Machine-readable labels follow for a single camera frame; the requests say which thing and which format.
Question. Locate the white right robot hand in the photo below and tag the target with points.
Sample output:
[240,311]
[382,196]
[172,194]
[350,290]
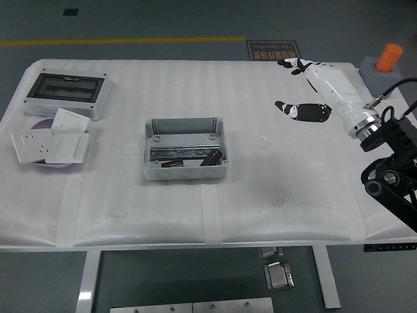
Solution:
[335,88]

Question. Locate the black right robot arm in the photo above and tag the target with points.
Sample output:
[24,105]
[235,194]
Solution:
[400,130]

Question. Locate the grey open junction box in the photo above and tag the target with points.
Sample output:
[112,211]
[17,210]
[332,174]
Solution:
[182,173]

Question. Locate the grey distribution box dark lid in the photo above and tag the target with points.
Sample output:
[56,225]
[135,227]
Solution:
[65,86]

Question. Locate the grey foam block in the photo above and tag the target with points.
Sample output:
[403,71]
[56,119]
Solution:
[374,76]

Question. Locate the orange cylinder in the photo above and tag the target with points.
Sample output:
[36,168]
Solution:
[389,57]

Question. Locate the black floor sign orange text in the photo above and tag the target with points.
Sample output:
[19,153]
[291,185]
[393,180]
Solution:
[267,49]

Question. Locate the white foam table mat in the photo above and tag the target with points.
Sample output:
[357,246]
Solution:
[228,202]

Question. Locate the black table control panel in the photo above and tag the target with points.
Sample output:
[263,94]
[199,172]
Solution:
[391,247]

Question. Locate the small silver metal block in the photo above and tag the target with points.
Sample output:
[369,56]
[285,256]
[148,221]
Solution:
[267,252]

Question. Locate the white table leg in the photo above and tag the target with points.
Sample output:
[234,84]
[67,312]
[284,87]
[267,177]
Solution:
[88,283]
[327,280]

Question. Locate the large silver metal block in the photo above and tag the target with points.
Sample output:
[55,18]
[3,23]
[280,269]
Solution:
[278,277]

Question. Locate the black square floor cover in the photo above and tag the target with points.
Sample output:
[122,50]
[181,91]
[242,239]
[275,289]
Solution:
[70,12]

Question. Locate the purple round plate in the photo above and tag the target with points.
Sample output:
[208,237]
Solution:
[44,125]

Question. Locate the metal mounting rail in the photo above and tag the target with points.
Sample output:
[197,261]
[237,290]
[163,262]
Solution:
[166,152]

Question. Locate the grey metal base plate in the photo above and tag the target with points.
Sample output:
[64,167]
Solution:
[150,308]
[231,306]

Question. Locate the white wall switch plate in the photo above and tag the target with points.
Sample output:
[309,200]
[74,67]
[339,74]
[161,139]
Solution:
[70,120]
[68,146]

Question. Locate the white wall socket plate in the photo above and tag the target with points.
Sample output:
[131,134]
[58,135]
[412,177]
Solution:
[31,145]

